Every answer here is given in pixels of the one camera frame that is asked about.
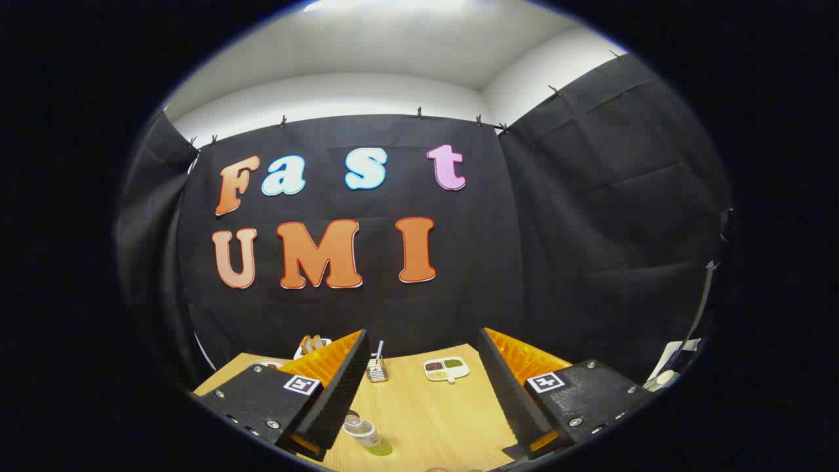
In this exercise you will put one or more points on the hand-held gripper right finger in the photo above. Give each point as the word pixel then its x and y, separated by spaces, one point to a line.
pixel 508 387

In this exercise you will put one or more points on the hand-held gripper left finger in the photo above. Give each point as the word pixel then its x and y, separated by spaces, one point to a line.
pixel 344 387

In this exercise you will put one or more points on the clear juice bottle white label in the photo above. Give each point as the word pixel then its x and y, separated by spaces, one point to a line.
pixel 367 436

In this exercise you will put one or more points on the white toaster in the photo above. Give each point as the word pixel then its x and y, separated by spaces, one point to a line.
pixel 326 341

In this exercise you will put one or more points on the toasted bread slice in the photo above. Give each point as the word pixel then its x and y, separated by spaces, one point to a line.
pixel 305 344
pixel 317 342

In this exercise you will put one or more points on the white divided dish with beans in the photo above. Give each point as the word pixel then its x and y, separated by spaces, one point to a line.
pixel 446 370

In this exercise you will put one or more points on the wooden table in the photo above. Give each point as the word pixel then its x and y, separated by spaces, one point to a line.
pixel 432 419

